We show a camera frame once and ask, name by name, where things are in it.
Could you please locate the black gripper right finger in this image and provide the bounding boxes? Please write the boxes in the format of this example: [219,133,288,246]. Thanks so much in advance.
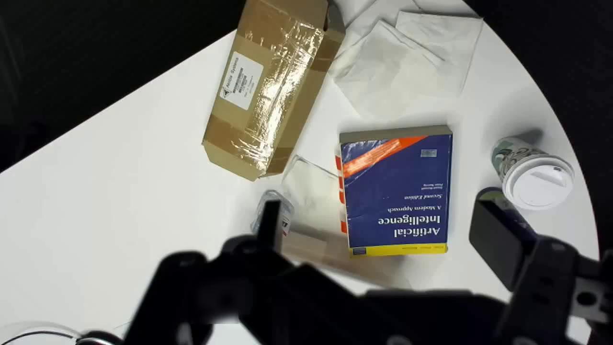
[468,187,613,345]

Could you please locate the clear plastic package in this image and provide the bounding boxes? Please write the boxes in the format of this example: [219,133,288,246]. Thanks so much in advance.
[257,154,351,258]

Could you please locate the blue artificial intelligence book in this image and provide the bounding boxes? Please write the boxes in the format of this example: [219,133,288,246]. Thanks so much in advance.
[336,123,454,259]

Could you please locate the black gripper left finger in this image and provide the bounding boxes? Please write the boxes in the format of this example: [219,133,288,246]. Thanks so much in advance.
[123,198,368,345]

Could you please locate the white lidded jar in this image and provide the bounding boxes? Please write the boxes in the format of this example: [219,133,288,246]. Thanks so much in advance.
[491,131,577,213]

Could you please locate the brown taped cardboard box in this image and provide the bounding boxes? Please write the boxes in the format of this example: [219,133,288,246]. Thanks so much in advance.
[202,0,347,185]

